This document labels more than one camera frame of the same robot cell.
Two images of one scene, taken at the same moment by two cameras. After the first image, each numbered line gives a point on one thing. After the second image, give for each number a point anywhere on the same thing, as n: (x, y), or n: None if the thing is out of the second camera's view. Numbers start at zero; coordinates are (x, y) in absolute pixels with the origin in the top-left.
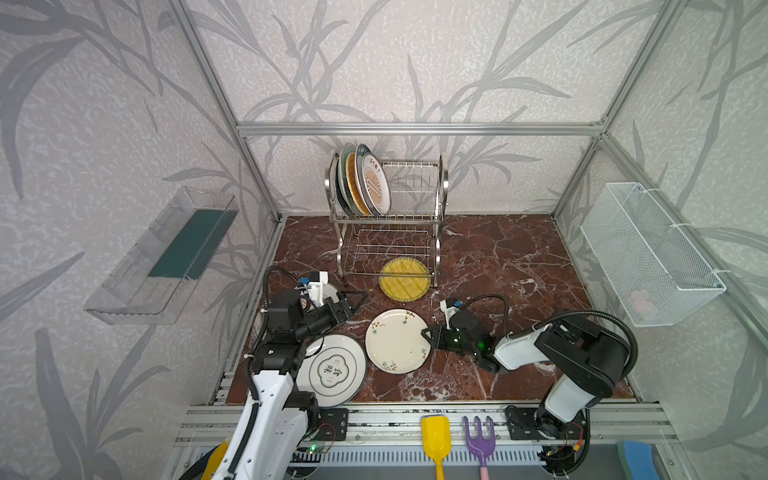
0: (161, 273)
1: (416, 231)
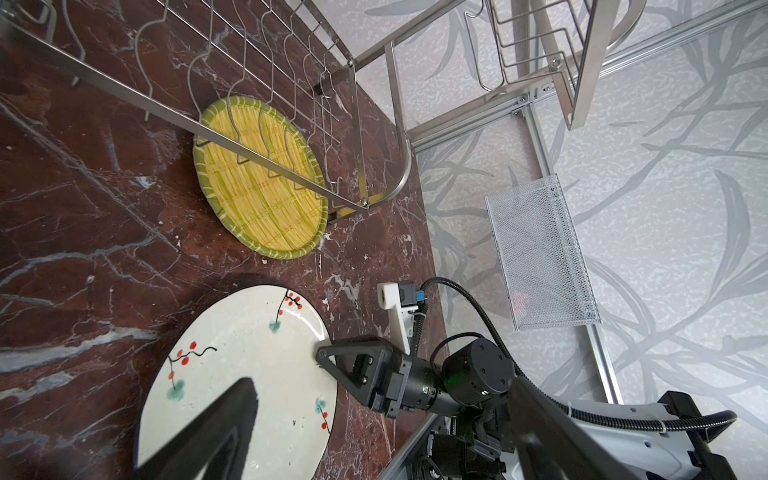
0: None
1: (328, 94)
